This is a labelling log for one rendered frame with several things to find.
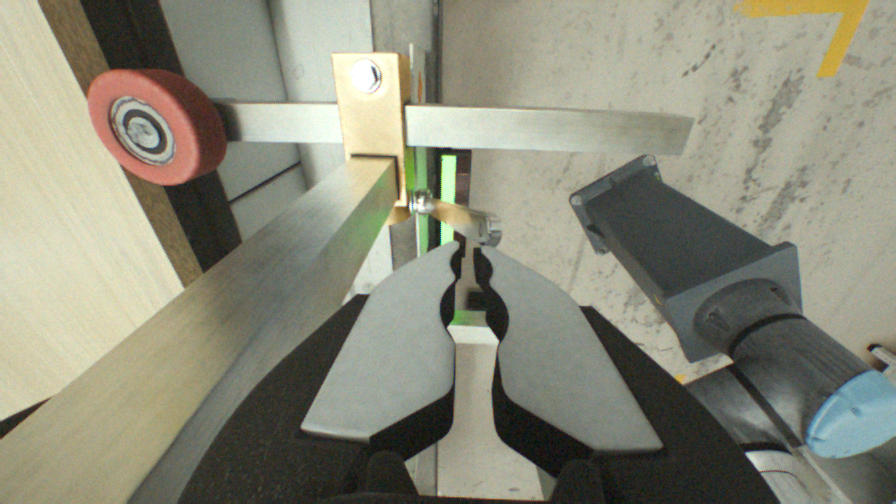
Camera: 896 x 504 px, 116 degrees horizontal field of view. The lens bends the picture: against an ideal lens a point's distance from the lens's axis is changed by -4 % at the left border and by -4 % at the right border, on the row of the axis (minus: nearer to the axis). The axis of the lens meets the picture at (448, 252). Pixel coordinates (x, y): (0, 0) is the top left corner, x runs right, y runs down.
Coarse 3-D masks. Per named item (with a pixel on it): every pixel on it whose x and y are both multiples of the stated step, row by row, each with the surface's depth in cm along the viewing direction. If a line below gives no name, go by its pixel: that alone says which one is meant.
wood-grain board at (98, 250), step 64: (0, 0) 17; (64, 0) 18; (0, 64) 19; (64, 64) 19; (0, 128) 21; (64, 128) 21; (0, 192) 24; (64, 192) 24; (128, 192) 24; (0, 256) 28; (64, 256) 28; (128, 256) 27; (192, 256) 30; (0, 320) 33; (64, 320) 32; (128, 320) 32; (0, 384) 41; (64, 384) 39
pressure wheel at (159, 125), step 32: (96, 96) 19; (128, 96) 19; (160, 96) 19; (192, 96) 21; (96, 128) 21; (128, 128) 20; (160, 128) 21; (192, 128) 20; (224, 128) 23; (128, 160) 22; (160, 160) 22; (192, 160) 21
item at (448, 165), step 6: (444, 156) 41; (450, 156) 41; (444, 162) 41; (450, 162) 41; (444, 168) 41; (450, 168) 41; (444, 174) 42; (450, 174) 42; (444, 180) 42; (450, 180) 42; (444, 186) 43; (450, 186) 43; (444, 192) 43; (450, 192) 43; (444, 198) 44; (450, 198) 44; (444, 228) 46; (450, 228) 46; (444, 234) 47; (450, 234) 47; (444, 240) 47; (450, 240) 47
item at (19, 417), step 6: (42, 402) 8; (30, 408) 8; (36, 408) 8; (18, 414) 7; (24, 414) 7; (30, 414) 7; (6, 420) 7; (12, 420) 7; (18, 420) 7; (0, 426) 7; (6, 426) 7; (12, 426) 7; (0, 432) 7; (6, 432) 7; (0, 438) 7
